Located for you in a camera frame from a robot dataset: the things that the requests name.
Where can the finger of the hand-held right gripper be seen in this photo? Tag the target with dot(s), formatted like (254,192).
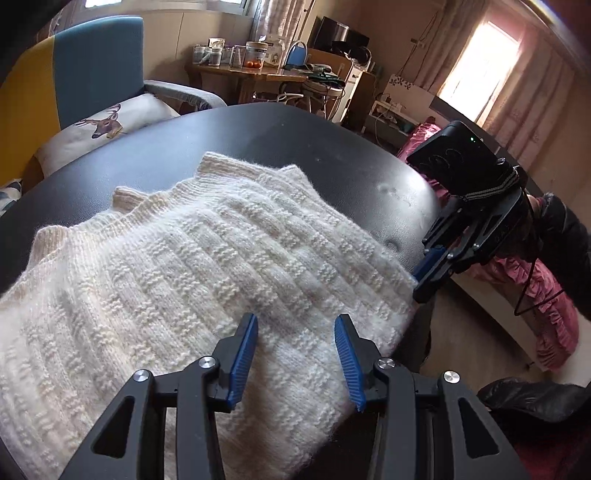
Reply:
(429,263)
(431,286)

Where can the wooden desk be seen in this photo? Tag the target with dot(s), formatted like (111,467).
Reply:
(249,76)

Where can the cream knit sweater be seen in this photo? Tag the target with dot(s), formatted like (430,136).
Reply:
(184,277)

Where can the glass jar with oranges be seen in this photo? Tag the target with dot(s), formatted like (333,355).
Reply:
(255,55)

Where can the white cabinet with flower decal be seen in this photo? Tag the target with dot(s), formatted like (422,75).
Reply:
(406,101)

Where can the white stool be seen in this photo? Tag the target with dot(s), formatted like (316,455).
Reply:
(318,97)

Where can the large barred window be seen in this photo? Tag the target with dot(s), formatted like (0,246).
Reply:
(161,3)

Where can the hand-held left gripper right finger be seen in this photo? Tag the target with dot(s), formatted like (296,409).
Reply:
(348,364)

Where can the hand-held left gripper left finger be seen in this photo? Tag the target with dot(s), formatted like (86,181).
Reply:
(244,360)

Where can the yellow and blue sofa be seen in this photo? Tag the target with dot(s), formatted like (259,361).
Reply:
(92,64)

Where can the person's black jacket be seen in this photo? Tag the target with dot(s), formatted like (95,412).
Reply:
(545,429)

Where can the pink patterned curtain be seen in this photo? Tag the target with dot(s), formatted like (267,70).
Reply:
(545,101)

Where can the pale curtain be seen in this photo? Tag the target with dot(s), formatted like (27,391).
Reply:
(281,21)

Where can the geometric print pillow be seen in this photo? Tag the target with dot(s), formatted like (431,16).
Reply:
(9,190)

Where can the black monitor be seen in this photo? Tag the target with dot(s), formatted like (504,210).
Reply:
(332,34)

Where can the small bright window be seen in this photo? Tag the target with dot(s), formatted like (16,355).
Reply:
(480,69)

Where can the pale padded sofa armrest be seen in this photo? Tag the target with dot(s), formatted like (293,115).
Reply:
(184,94)

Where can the deer print pillow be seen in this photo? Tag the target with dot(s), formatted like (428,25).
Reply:
(115,120)

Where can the pink ruffled bedding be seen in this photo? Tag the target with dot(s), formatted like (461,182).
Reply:
(549,323)

